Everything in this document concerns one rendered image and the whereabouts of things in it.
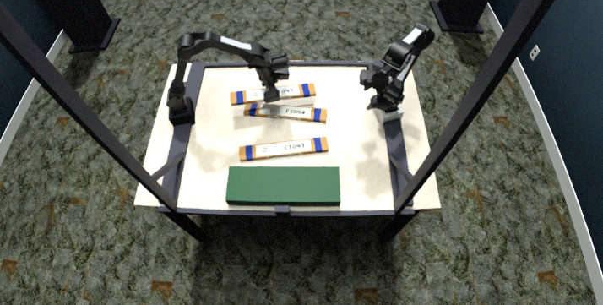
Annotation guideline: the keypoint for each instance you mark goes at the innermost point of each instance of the green flat rectangular platform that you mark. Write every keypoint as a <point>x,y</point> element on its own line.
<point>296,186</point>

